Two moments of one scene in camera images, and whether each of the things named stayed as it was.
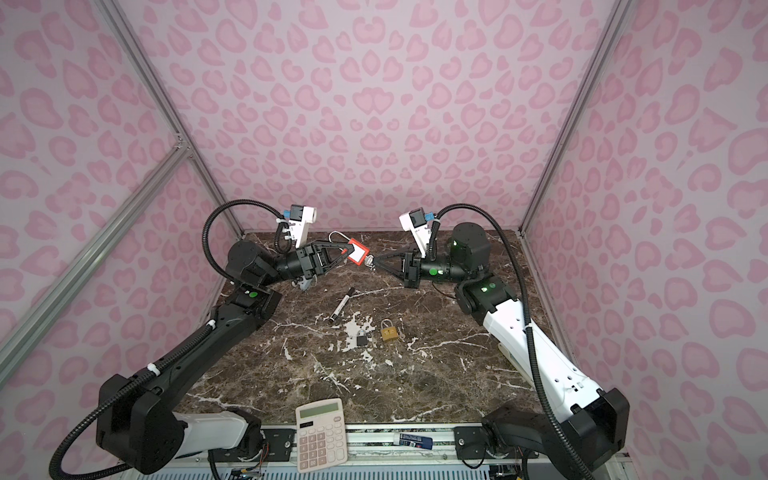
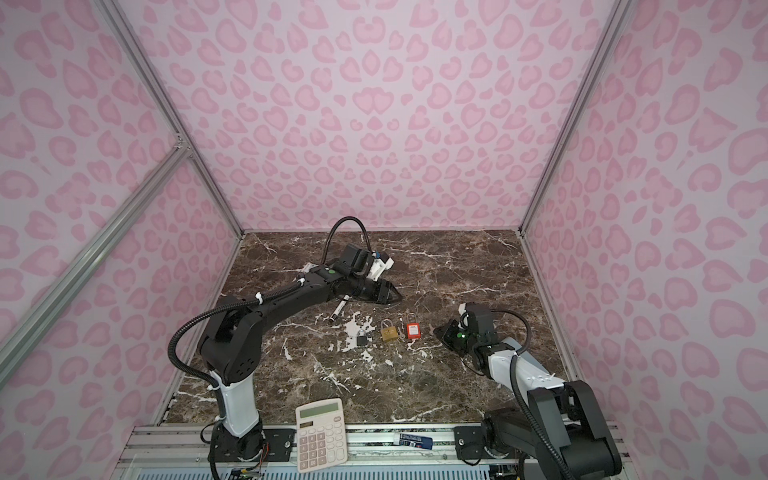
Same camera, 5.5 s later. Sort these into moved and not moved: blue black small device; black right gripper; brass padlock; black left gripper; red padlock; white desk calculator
Moved: red padlock; black right gripper; black left gripper
Not moved: brass padlock; white desk calculator; blue black small device
